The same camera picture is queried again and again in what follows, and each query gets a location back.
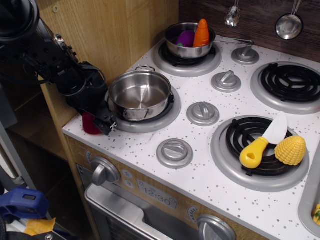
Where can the red toy sweet potato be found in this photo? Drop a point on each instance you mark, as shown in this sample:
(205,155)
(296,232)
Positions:
(88,124)

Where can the right oven dial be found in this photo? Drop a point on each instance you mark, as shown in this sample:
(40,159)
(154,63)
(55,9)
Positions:
(213,228)

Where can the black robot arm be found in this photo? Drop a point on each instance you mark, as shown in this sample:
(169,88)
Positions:
(26,39)

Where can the silver oven door handle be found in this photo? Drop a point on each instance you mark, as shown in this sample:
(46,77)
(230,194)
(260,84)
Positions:
(126,213)

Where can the oven dial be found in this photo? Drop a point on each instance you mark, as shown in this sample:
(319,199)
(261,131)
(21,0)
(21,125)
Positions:
(104,171)
(213,228)

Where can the yellow toy corn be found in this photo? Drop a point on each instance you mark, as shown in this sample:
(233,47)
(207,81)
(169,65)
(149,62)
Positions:
(291,150)

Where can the purple toy eggplant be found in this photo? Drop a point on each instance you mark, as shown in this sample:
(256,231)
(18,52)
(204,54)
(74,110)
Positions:
(186,39)

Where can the orange toy carrot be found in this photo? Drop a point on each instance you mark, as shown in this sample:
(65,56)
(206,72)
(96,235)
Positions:
(202,34)

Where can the front left burner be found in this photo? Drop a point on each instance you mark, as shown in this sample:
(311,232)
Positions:
(153,124)

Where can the grey stove knob back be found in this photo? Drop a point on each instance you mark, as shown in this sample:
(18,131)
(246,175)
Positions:
(245,56)

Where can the burner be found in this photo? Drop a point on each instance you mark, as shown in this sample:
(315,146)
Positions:
(153,124)
(232,136)
(176,66)
(289,87)

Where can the yellow toy in sink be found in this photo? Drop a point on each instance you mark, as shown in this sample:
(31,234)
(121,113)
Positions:
(316,214)

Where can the steel pot at back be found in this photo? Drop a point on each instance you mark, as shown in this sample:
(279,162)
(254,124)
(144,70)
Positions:
(171,34)

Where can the left oven dial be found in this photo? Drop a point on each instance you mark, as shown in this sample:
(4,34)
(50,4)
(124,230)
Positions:
(104,171)

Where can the grey stove knob upper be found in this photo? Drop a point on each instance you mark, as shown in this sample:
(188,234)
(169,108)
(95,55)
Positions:
(226,82)

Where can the blue clamp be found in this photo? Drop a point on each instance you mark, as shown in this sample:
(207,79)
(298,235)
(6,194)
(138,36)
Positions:
(24,203)

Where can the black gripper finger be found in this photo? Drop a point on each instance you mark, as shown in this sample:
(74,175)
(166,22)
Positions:
(105,127)

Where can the grey stove knob middle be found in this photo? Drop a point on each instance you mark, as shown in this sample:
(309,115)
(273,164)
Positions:
(203,114)

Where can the yellow handled toy knife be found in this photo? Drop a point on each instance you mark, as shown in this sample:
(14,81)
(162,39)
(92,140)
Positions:
(251,156)

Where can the back left burner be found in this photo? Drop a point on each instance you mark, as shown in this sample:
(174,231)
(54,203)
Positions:
(176,66)

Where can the yellow tape piece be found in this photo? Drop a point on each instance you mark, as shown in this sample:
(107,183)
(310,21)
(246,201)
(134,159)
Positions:
(39,226)

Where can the hanging clear utensil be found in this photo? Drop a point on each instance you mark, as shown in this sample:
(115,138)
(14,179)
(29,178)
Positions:
(233,15)

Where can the front right burner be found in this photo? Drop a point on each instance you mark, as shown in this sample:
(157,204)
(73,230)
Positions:
(232,136)

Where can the grey stove knob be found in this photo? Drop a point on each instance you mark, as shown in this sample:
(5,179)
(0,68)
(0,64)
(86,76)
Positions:
(245,56)
(226,82)
(203,114)
(174,153)

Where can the grey stove knob front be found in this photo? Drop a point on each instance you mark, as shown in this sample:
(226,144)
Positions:
(174,153)

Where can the back right burner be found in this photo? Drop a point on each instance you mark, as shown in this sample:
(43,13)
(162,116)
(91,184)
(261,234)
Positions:
(289,87)

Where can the grey sink basin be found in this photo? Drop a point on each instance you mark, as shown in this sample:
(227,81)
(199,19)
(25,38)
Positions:
(310,199)

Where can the steel pan with handles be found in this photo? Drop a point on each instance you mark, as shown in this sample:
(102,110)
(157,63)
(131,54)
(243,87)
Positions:
(140,94)

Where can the hanging steel measuring cup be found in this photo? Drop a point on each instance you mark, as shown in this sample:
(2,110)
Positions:
(289,26)

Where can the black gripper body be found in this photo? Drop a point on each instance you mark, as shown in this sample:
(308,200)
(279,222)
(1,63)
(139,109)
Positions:
(91,97)

